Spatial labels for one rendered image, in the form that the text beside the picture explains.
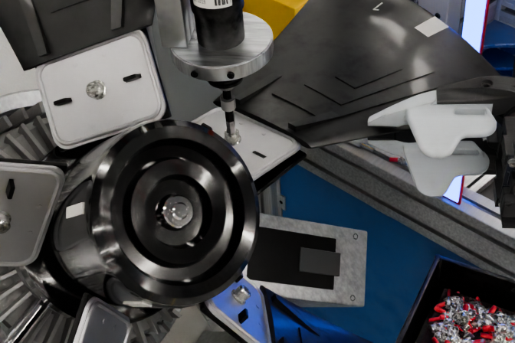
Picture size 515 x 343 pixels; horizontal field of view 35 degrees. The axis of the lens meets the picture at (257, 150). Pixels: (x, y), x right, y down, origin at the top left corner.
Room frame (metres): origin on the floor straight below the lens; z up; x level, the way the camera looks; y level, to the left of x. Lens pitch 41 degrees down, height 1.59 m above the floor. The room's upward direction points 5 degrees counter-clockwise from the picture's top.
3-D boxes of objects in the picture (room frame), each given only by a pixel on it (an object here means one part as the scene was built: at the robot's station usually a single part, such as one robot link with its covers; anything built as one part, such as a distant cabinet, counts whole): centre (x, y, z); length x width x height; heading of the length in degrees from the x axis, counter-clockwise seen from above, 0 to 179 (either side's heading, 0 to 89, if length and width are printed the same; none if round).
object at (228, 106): (0.47, 0.02, 1.22); 0.01 x 0.01 x 0.05
